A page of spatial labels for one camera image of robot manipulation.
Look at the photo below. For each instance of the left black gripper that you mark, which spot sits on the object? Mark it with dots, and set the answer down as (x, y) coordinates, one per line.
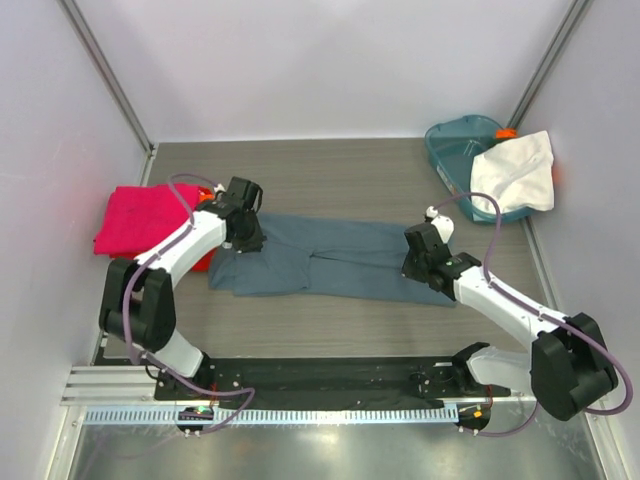
(254, 244)

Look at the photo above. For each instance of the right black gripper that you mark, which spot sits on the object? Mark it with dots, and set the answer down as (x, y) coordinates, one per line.
(417, 267)

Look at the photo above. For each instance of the grey blue t shirt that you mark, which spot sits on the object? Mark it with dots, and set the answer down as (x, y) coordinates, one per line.
(320, 256)

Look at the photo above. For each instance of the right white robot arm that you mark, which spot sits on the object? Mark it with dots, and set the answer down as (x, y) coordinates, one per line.
(566, 366)

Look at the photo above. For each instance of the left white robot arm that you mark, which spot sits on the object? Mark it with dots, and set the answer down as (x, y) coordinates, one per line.
(138, 305)

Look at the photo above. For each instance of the folded pink t shirt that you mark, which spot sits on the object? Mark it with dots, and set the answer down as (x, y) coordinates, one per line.
(138, 218)

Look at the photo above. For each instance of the teal plastic bin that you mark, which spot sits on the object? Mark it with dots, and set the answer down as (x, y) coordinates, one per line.
(452, 146)

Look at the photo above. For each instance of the white t shirt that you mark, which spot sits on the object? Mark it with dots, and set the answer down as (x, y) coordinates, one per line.
(517, 173)

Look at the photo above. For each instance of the orange clamp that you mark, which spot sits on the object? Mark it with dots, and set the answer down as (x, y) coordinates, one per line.
(506, 133)

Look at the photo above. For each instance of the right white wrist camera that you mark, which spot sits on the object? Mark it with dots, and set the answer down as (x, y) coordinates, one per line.
(442, 223)

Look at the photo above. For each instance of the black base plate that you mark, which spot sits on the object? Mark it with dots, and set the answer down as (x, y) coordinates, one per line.
(337, 384)

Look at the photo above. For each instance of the slotted cable duct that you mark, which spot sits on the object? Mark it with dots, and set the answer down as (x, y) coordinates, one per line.
(204, 416)

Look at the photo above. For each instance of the left aluminium frame post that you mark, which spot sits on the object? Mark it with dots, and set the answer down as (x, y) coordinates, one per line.
(98, 58)

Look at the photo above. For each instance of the aluminium frame post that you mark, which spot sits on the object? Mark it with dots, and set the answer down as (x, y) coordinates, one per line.
(567, 28)
(98, 58)

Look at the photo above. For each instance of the right aluminium frame post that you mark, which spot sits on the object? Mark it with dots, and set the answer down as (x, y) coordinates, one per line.
(567, 28)

